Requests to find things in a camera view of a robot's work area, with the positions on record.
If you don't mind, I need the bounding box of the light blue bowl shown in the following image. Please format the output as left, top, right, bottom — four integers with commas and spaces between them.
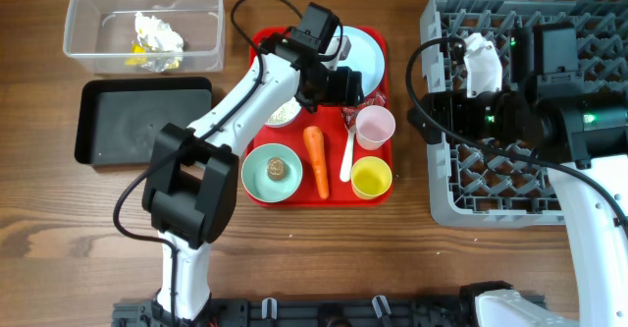
264, 95, 304, 129

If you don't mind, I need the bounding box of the pile of white rice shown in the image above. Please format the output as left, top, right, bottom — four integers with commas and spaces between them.
267, 98, 301, 125

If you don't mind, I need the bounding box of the orange carrot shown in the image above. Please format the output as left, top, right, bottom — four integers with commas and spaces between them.
303, 126, 330, 199

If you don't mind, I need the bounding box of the red candy wrapper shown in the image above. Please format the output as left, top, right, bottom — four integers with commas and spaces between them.
341, 91, 387, 129

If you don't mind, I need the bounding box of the brown walnut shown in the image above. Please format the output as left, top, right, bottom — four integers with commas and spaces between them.
267, 157, 288, 182

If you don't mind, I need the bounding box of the white tissue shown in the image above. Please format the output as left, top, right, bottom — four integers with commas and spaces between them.
134, 12, 184, 52

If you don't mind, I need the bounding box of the yellow snack wrapper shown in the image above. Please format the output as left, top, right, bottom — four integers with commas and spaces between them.
124, 41, 183, 72

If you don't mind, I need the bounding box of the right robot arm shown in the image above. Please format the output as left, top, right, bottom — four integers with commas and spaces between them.
408, 23, 627, 326

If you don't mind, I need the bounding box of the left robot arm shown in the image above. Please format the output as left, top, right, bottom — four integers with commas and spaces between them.
142, 3, 363, 326

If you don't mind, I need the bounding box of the grey dishwasher rack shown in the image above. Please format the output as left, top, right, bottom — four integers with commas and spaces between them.
420, 0, 627, 228

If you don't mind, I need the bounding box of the clear plastic waste bin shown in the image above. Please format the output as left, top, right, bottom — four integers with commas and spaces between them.
63, 0, 226, 74

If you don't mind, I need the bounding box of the large light blue plate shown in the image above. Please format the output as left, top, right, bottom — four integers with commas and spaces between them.
338, 27, 385, 98

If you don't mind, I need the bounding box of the pink cup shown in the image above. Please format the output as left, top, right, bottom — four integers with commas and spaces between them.
355, 105, 396, 150

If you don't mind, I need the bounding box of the red serving tray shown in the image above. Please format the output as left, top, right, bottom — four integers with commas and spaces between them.
244, 27, 393, 208

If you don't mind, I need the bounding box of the white plastic spoon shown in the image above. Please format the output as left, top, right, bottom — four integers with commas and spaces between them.
340, 125, 356, 183

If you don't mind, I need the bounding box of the yellow cup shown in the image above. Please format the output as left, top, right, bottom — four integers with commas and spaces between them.
350, 156, 393, 200

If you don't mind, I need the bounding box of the black rectangular tray bin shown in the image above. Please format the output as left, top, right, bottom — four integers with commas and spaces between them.
75, 77, 212, 166

